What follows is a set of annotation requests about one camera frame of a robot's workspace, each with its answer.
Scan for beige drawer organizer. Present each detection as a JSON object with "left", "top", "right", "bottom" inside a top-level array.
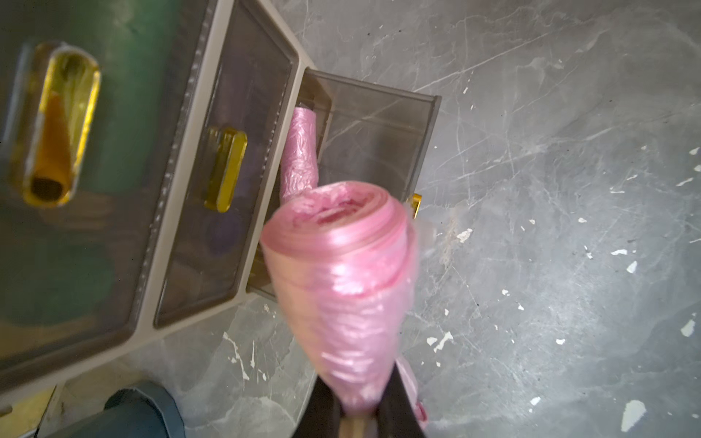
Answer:
[{"left": 1, "top": 1, "right": 441, "bottom": 404}]

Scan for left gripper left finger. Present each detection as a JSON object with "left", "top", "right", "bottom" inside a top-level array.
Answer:
[{"left": 292, "top": 377, "right": 342, "bottom": 438}]

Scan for pink trash bag roll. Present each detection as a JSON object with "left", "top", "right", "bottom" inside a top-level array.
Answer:
[
  {"left": 279, "top": 107, "right": 319, "bottom": 204},
  {"left": 396, "top": 356, "right": 428, "bottom": 430},
  {"left": 260, "top": 182, "right": 419, "bottom": 415}
]

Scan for potted green plant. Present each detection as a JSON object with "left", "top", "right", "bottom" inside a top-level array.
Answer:
[{"left": 50, "top": 381, "right": 186, "bottom": 438}]

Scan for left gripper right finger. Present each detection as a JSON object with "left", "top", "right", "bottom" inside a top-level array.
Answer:
[{"left": 376, "top": 365, "right": 425, "bottom": 438}]

